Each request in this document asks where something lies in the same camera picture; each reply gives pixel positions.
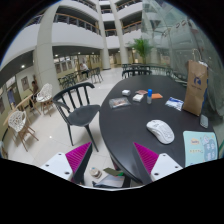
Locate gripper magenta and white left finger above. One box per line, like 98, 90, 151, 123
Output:
41, 142, 92, 184

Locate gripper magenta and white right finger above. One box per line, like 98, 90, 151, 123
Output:
133, 142, 182, 183

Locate white honeycomb computer mouse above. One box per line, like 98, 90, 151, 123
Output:
146, 120, 175, 144

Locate tape roll on floor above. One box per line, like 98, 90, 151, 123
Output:
90, 167, 102, 179

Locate black wooden chair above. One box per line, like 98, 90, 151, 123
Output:
52, 82, 100, 151

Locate grey small phone-like device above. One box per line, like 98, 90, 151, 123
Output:
200, 115, 209, 128

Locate white and blue tissue packet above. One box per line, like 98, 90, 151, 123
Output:
165, 97, 184, 111

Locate white lattice chair near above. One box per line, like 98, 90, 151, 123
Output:
8, 110, 38, 144

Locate white lattice chair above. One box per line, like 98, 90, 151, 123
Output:
8, 110, 38, 144
36, 83, 53, 110

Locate orange flat card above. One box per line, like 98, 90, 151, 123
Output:
152, 93, 163, 99

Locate small bottle with blue cap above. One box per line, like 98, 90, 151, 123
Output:
147, 89, 152, 104

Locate clear plastic snack packet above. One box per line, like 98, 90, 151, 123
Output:
109, 97, 130, 109

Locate white lattice chair far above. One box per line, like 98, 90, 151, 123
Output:
36, 83, 53, 110

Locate brown flat packet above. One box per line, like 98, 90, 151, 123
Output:
135, 90, 147, 95

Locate small white square box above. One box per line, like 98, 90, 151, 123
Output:
122, 90, 131, 96

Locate seated person in white shirt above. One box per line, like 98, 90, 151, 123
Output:
80, 63, 89, 79

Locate brown paper bag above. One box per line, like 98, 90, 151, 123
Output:
183, 60, 208, 116

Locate green potted palm plant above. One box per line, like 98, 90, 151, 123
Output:
128, 38, 153, 63

